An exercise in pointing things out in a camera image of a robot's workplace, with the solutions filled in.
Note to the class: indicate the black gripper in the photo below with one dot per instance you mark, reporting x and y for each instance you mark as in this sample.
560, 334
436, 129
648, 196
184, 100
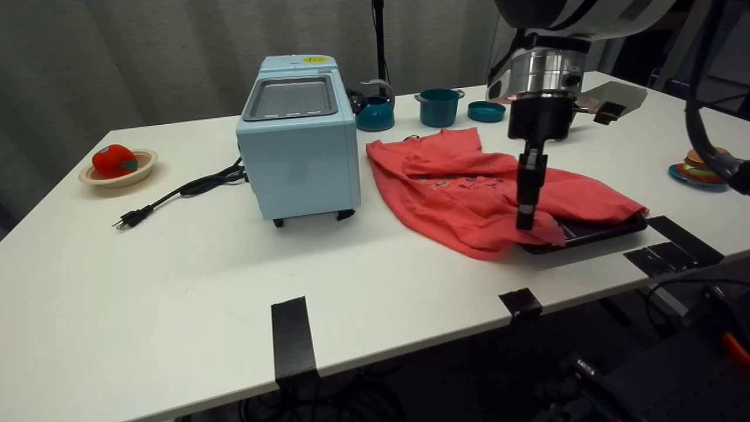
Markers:
540, 118

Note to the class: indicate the red printed shirt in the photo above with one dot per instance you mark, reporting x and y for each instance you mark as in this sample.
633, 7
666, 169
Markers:
453, 196

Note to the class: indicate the small teal bowl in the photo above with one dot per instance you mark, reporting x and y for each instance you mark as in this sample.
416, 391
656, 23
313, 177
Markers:
479, 112

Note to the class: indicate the teal toy pot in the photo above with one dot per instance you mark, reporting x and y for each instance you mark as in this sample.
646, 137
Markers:
436, 108

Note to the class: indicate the small black tape square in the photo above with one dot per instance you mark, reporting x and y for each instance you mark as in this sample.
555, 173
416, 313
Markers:
520, 303

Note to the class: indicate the small teal plate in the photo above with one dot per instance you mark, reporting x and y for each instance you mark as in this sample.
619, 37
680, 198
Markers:
677, 180

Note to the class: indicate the toy burger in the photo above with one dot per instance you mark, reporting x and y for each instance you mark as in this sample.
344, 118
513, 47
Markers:
695, 167

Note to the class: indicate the teal toy kettle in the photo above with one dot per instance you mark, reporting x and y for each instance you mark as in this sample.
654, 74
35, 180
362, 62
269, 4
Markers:
376, 115

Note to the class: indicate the light blue toaster oven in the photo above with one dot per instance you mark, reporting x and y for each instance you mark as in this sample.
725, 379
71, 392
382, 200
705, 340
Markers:
295, 164

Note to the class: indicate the long black tape strip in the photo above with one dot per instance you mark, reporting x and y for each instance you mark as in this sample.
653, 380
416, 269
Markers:
294, 340

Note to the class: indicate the beige shallow bowl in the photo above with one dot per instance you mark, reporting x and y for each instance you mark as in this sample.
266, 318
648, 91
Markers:
144, 167

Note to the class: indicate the grey curtain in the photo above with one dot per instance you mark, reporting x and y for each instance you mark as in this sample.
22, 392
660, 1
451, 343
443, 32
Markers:
155, 55

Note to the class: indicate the red toy tomato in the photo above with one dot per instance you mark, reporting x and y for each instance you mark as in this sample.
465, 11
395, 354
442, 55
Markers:
116, 161

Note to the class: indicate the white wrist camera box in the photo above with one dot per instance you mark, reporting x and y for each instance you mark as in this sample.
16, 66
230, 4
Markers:
616, 96

